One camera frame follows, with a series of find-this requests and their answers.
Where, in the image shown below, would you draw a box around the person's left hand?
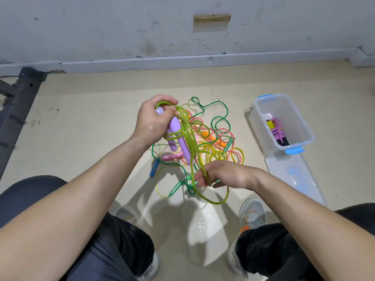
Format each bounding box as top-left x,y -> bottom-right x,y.
132,94 -> 179,147

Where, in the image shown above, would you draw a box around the person's right hand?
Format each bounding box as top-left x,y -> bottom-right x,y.
195,160 -> 264,191

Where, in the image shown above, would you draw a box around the purple-handled green skipping rope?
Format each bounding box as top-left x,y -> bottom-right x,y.
154,100 -> 231,206

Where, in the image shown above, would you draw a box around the pile of colourful jump ropes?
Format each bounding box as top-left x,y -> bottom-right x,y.
149,96 -> 246,199

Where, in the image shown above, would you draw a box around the pink rope with black-yellow handles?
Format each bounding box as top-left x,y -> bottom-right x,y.
266,117 -> 291,148

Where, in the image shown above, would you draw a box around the clear storage box blue latches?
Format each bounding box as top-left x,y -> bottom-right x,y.
248,93 -> 316,156

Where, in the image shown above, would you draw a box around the person's left forearm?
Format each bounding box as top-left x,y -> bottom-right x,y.
0,134 -> 147,281

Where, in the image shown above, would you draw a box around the person's right forearm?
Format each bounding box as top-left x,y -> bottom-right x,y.
252,169 -> 375,281

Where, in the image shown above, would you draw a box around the clear plastic box lid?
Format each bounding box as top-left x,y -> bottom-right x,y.
265,152 -> 329,207

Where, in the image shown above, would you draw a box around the grey right shoe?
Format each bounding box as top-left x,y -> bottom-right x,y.
227,196 -> 267,277

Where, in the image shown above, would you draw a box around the grey shoe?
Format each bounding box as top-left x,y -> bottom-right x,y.
227,196 -> 267,277
114,205 -> 161,280

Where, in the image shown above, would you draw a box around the grey left shoe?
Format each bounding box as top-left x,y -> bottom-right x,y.
114,205 -> 161,280

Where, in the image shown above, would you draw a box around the black shorts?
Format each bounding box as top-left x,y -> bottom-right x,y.
0,175 -> 375,281

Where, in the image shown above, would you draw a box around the small wooden wall block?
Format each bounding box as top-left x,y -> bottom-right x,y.
194,14 -> 232,25

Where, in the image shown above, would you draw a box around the black metal rack frame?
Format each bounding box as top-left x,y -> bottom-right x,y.
0,67 -> 48,179

